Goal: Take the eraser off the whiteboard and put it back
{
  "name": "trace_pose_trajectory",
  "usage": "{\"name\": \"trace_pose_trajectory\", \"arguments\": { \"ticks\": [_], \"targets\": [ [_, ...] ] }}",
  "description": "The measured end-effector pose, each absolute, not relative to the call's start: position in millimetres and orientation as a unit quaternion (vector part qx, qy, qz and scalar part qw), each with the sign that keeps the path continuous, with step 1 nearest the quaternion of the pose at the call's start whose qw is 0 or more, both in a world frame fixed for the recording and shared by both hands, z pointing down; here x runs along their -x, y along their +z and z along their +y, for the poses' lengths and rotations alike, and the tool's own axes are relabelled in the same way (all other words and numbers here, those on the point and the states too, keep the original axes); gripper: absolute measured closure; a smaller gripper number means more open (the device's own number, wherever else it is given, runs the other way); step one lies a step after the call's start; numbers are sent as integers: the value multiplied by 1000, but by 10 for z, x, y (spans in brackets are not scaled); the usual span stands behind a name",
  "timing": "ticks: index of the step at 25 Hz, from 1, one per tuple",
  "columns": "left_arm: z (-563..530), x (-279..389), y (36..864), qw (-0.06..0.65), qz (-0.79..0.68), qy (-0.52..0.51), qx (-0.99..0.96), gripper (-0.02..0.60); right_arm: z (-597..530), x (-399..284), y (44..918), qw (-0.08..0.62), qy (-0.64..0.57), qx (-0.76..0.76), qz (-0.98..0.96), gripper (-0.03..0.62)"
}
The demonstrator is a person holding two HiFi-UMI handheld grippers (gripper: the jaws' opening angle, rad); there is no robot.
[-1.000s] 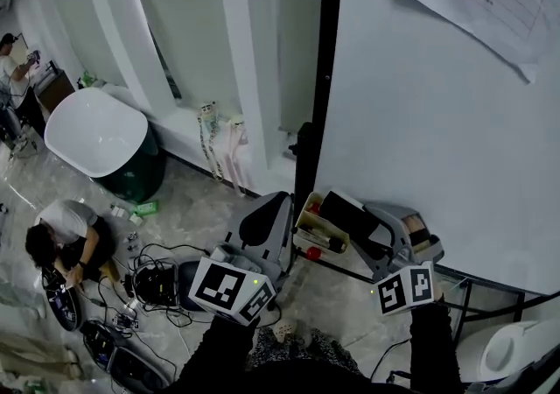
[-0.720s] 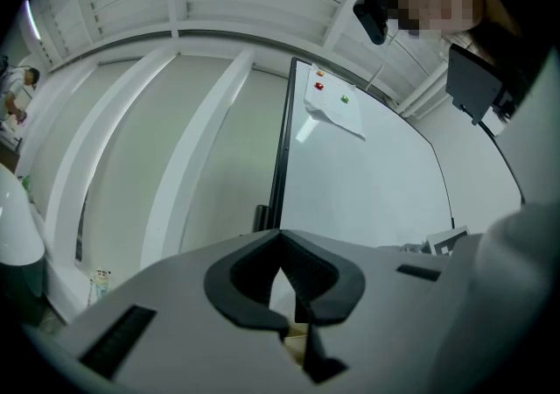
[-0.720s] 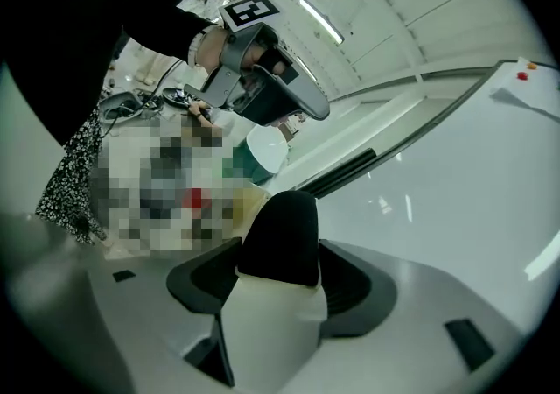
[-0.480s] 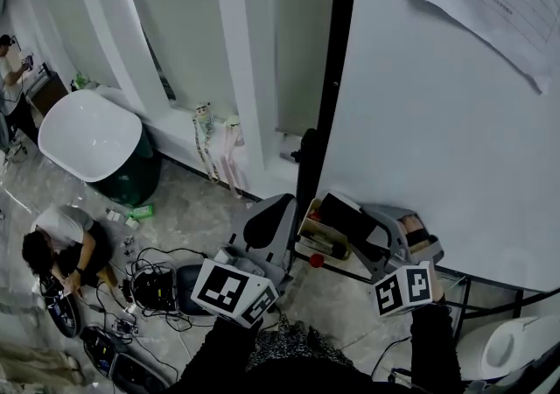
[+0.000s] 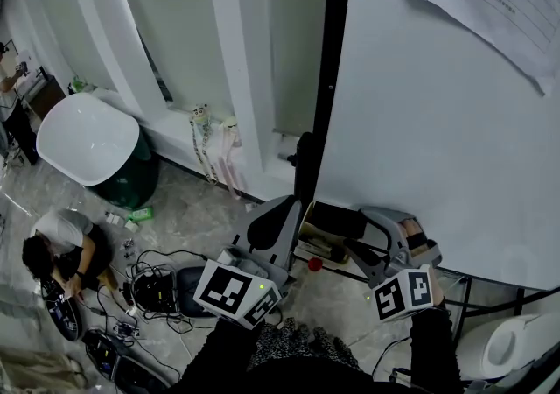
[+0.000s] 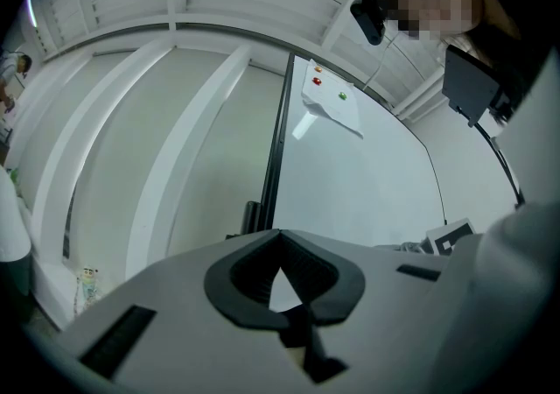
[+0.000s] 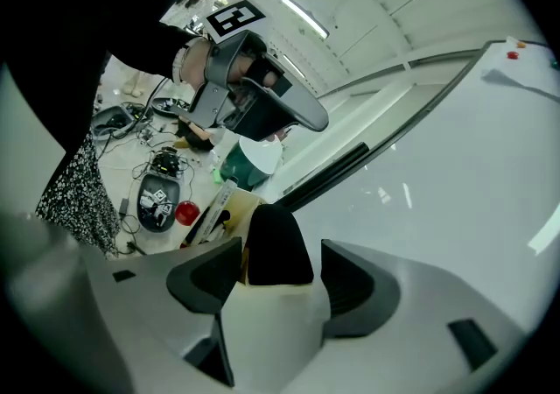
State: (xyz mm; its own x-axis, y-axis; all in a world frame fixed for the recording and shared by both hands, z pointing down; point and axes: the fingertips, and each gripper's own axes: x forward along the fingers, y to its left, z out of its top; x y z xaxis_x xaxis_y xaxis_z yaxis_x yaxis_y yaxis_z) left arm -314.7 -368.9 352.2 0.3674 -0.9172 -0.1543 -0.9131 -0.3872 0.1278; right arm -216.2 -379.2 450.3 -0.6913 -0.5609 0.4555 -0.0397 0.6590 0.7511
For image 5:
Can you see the person's left forearm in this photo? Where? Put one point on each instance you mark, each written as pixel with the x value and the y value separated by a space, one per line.
pixel 223 357

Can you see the green packet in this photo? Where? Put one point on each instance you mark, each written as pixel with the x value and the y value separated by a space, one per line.
pixel 142 213

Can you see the black upright post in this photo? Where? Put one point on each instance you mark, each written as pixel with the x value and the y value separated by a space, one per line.
pixel 305 164

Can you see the dark wooden cabinet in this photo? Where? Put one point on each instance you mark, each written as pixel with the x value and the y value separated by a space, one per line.
pixel 46 99

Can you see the black whiteboard stand frame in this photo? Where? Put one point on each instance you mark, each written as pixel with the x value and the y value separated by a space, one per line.
pixel 466 304

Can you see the black cushion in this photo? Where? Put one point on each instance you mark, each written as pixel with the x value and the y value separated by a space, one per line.
pixel 188 291

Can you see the cardboard box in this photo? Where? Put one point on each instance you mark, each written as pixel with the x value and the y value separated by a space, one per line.
pixel 328 226

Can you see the open black case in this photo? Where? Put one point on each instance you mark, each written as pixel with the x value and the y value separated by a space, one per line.
pixel 61 311
pixel 118 361

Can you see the white whiteboard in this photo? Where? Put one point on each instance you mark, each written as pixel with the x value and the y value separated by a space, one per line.
pixel 429 142

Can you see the pink long-legged plush doll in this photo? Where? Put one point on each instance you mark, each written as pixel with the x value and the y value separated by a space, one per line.
pixel 232 156

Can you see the beige cloth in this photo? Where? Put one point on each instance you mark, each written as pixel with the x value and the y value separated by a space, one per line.
pixel 35 370

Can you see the person's patterned clothing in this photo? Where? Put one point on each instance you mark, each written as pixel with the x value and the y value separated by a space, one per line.
pixel 302 353

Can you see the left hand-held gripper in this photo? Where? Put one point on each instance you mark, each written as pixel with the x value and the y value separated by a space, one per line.
pixel 236 289

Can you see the person's right forearm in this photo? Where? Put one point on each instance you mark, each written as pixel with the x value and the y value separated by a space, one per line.
pixel 433 348

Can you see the dark green bin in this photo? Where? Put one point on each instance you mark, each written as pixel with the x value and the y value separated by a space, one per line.
pixel 133 182

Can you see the red round cap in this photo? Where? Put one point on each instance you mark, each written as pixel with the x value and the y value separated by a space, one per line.
pixel 315 264

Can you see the spotted long-legged plush doll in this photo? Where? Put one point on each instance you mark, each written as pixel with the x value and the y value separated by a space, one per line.
pixel 203 138

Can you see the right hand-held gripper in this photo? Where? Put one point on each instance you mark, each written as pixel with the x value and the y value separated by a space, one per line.
pixel 400 291

